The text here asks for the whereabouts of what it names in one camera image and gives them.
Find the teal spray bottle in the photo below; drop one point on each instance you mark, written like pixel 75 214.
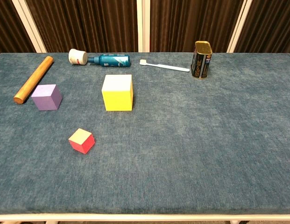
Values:
pixel 113 60

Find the blue felt table cover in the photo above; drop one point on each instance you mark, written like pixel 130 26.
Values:
pixel 182 144

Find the large yellow cube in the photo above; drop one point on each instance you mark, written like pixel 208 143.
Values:
pixel 118 100

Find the wooden rolling pin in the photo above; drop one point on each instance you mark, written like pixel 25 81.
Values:
pixel 33 79

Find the black and gold tin can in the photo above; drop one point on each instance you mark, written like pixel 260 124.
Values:
pixel 202 63

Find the white toothbrush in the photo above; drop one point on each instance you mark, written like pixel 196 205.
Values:
pixel 168 67

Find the white plastic jar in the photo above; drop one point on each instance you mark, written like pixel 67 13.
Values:
pixel 77 56

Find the small red cube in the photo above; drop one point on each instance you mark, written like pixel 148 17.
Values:
pixel 80 143

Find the brown curtain partition panel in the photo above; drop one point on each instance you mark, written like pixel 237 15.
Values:
pixel 88 25
pixel 193 23
pixel 270 25
pixel 7 25

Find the purple cube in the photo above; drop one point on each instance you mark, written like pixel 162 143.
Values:
pixel 46 99

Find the white table frame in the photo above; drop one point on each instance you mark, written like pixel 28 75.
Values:
pixel 144 217

